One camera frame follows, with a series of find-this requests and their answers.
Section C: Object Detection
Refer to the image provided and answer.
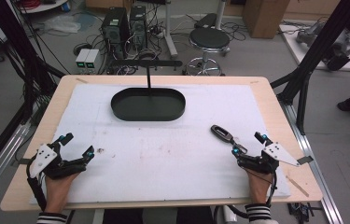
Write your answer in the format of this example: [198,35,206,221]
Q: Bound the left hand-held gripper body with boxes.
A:
[27,140,89,181]

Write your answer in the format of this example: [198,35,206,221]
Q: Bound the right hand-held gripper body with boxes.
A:
[236,141,301,175]

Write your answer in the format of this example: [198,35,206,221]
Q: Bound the person's right hand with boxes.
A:
[245,169,273,205]

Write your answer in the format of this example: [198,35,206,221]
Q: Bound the person's left hand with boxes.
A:
[44,173,79,216]

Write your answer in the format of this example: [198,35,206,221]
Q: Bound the grey tape strip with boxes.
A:
[297,155,315,166]
[10,158,33,166]

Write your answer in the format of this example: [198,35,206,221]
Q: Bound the beige tape strip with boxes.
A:
[285,175,310,198]

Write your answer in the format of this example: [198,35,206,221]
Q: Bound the black parts on floor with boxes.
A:
[287,202,320,224]

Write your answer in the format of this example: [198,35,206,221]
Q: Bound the black oval tray with stand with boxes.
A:
[110,59,187,122]

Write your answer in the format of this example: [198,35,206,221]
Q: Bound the white table mat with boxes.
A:
[29,83,292,206]

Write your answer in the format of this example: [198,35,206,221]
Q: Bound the white power supply box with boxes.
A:
[84,49,101,71]
[75,48,91,71]

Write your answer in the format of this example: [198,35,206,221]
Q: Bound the white floor board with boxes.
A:
[278,23,350,73]

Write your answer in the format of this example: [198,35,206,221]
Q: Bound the black round stool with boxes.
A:
[182,27,231,77]

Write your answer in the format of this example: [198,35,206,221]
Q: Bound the clear plastic bag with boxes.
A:
[42,14,82,35]

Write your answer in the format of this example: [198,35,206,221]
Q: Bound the large black computer tower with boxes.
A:
[100,7,131,61]

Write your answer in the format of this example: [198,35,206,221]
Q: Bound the grey robot device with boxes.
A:
[296,21,350,72]

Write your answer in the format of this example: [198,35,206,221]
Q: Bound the brown cardboard box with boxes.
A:
[241,0,291,40]

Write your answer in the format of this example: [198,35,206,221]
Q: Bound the slim black computer tower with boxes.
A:
[128,5,148,51]

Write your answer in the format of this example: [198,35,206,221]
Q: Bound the white round table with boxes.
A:
[19,0,70,15]

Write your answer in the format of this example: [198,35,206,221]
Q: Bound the white desk leg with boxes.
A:
[162,0,179,61]

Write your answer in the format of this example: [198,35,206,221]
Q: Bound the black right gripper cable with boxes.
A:
[213,170,278,219]

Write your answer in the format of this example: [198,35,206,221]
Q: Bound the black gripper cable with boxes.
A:
[213,170,278,219]
[26,155,48,212]

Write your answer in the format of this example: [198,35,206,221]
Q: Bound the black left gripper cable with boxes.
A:
[26,155,48,212]

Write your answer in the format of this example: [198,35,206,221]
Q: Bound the aluminium rail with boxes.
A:
[0,122,31,210]
[279,102,345,224]

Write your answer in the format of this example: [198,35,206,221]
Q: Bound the black metal frame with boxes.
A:
[270,0,350,135]
[0,0,67,125]

